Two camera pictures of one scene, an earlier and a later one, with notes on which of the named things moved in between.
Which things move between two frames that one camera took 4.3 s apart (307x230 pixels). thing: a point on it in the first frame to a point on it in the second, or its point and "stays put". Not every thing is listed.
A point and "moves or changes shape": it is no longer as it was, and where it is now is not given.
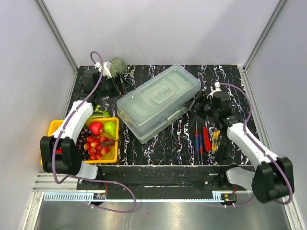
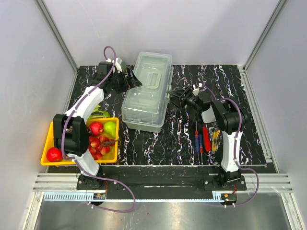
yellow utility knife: (215, 141) stays put
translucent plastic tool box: (147, 108) moves or changes shape
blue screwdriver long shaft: (196, 139) stays put
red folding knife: (206, 139) stays put
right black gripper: (198, 101) to (184, 96)
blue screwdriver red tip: (201, 147) stays put
